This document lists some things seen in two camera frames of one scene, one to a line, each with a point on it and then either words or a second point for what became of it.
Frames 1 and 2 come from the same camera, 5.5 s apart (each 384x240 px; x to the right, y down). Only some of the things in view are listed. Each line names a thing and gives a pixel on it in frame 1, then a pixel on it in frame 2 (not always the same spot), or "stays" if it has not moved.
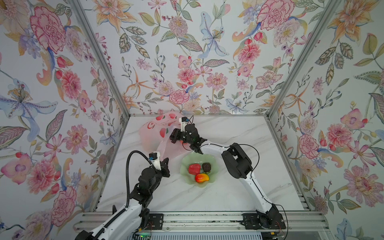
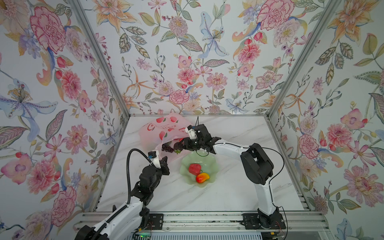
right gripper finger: [175, 136] -> [184, 143]
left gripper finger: [164, 165] stays
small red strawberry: [194, 169] stays
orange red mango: [201, 177] stays
